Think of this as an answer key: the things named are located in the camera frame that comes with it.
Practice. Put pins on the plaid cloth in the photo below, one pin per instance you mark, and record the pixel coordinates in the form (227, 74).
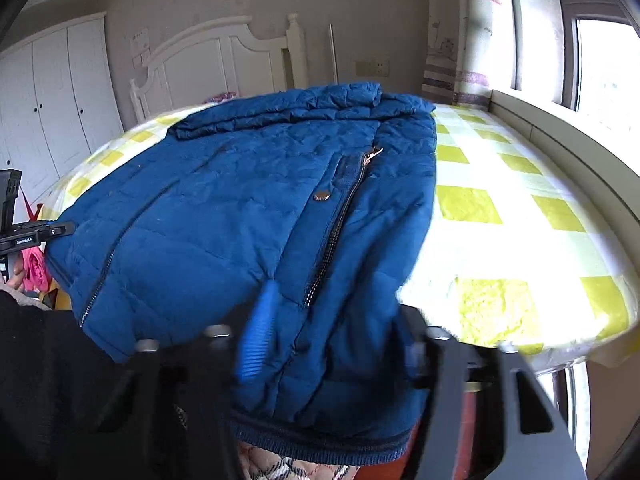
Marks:
(295, 467)

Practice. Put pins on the wall power outlet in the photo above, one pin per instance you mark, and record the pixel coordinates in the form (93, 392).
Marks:
(372, 67)

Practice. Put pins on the wall light switches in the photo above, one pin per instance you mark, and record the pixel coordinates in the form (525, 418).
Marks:
(141, 60)

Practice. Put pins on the patterned round pillow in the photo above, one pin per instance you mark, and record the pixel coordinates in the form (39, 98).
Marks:
(222, 96)

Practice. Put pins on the window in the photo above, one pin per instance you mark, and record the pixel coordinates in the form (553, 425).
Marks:
(600, 60)

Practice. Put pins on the cream window sill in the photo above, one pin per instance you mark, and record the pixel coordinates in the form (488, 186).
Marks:
(565, 145)

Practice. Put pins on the person's left hand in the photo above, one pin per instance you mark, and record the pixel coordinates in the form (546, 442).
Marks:
(18, 277)

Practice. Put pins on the yellow green checked blanket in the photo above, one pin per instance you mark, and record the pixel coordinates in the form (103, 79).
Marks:
(500, 240)

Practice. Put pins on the printed cream curtain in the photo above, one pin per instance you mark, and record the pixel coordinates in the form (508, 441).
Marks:
(465, 35)

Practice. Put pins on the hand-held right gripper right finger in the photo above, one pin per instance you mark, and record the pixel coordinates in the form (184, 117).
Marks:
(435, 385)

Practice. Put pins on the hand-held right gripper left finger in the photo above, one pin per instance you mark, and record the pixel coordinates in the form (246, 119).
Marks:
(256, 332)

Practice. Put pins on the white wardrobe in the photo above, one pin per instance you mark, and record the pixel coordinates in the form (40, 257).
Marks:
(55, 100)

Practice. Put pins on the white bed headboard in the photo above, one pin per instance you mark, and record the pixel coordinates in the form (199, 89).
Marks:
(200, 60)

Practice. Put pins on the person's black sweater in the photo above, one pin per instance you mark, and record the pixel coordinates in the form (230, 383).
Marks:
(50, 385)

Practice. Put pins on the blue quilted jacket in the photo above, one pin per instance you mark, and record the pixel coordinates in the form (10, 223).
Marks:
(225, 200)

